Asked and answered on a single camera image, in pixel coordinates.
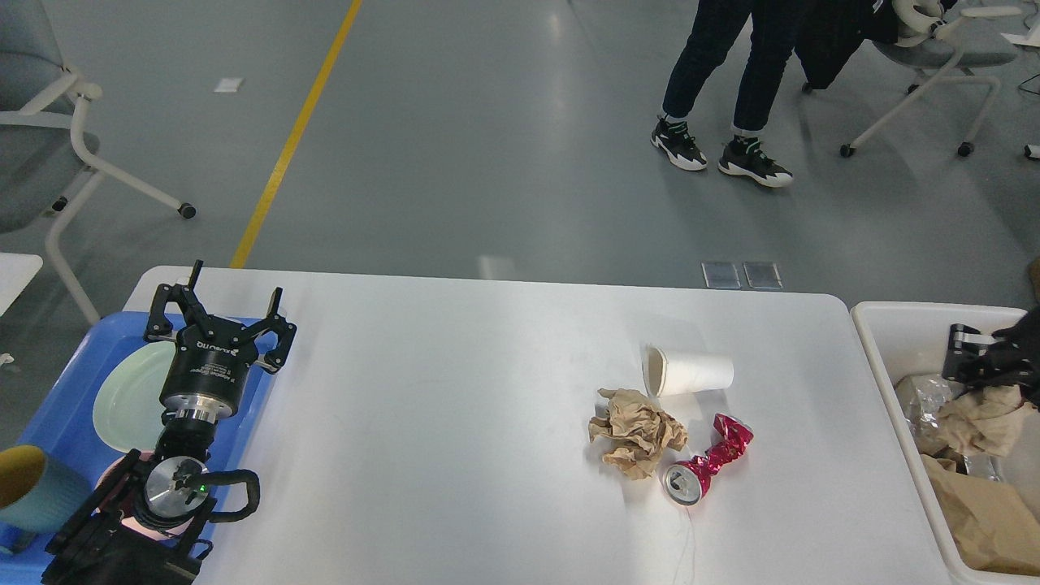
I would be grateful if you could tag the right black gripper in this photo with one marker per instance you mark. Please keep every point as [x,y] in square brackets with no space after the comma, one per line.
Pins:
[1016,357]

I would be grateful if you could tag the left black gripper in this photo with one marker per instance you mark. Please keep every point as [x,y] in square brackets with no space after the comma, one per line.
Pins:
[207,370]

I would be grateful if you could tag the crushed clear plastic bottle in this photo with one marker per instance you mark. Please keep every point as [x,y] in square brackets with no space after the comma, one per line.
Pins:
[920,398]

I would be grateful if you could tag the small brown paper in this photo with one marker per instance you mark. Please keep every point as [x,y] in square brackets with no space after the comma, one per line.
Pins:
[989,421]

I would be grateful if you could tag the mint green plate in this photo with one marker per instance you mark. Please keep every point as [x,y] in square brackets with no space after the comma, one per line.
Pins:
[127,410]

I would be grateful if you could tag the pink mug dark inside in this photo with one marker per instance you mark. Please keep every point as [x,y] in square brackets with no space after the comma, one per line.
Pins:
[161,507]

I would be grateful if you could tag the brown paper bag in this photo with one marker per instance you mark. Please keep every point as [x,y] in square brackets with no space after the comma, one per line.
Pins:
[992,528]

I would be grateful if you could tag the teal mug yellow inside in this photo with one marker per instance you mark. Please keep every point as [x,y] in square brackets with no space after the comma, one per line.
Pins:
[39,493]

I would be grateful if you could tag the white paper cup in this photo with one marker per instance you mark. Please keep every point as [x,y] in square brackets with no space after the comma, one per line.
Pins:
[674,372]

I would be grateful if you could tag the crushed red can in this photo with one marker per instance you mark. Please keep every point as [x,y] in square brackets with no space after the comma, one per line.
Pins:
[688,481]

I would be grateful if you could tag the brown paper ball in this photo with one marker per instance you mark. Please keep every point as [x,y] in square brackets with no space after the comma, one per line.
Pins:
[639,432]

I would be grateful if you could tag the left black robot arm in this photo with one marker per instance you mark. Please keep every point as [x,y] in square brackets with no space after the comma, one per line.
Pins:
[93,548]

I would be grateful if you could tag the white waste bin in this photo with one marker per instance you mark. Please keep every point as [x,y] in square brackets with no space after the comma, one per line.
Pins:
[910,338]

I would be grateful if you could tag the blue plastic tray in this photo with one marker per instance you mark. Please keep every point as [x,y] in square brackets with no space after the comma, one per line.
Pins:
[63,426]

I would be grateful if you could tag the white side table edge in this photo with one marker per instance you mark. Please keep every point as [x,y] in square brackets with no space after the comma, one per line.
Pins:
[17,271]

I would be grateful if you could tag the grey office chair left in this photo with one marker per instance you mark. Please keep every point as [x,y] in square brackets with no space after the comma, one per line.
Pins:
[49,160]

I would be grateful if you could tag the grey office chair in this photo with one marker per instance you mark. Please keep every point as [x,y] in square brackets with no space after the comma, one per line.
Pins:
[945,50]
[49,160]

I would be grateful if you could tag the grey office chair right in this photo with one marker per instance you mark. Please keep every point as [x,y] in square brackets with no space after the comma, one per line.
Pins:
[945,50]

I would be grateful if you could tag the black jacket on chair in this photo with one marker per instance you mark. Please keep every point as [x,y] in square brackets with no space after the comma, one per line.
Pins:
[832,32]

